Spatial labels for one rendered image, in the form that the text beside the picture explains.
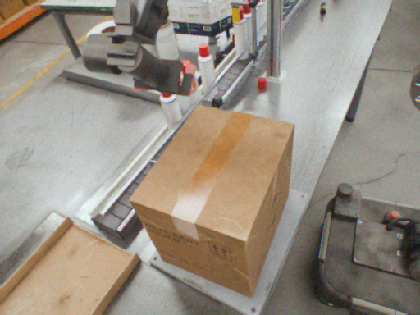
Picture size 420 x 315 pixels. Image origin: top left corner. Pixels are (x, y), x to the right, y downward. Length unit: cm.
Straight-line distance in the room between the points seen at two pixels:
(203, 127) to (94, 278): 48
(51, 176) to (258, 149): 78
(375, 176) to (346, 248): 71
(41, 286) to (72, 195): 29
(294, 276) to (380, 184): 78
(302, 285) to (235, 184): 117
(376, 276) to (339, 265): 14
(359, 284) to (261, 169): 97
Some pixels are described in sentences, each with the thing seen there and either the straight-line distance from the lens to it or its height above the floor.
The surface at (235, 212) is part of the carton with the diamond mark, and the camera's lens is 56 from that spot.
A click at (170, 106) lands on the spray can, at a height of 102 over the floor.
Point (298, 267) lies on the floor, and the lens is 174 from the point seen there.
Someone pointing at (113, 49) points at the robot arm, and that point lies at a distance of 62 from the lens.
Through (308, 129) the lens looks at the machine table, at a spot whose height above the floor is 83.
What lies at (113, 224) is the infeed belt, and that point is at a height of 88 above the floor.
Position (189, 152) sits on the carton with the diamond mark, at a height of 112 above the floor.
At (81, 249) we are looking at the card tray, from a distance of 97.
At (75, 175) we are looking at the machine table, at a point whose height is 83.
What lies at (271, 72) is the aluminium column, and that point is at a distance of 135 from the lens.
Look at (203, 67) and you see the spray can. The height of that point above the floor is 102.
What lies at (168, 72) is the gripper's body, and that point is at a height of 125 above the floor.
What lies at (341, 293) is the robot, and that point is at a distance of 147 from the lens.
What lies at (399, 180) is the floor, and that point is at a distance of 217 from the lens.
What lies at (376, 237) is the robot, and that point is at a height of 26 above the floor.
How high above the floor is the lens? 159
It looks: 47 degrees down
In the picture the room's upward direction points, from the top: 11 degrees counter-clockwise
